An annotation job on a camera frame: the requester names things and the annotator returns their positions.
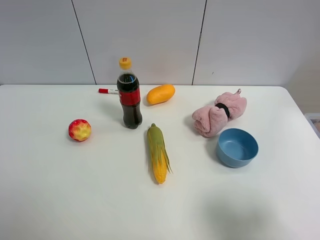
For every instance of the pink towel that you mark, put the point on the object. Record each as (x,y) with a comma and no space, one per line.
(211,119)

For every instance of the yellow mango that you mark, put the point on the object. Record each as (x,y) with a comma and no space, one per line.
(160,94)

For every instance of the corn cob with husk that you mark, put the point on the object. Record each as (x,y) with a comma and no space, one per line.
(158,154)

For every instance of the cola bottle yellow cap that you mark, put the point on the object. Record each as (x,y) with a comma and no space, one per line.
(128,87)

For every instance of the red white marker pen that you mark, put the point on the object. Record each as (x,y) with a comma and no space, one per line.
(108,91)

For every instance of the red yellow apple toy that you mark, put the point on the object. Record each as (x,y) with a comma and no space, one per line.
(79,130)

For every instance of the blue plastic bowl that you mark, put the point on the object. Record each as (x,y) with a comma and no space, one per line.
(236,148)

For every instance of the translucent storage box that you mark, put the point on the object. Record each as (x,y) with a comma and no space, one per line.
(314,120)

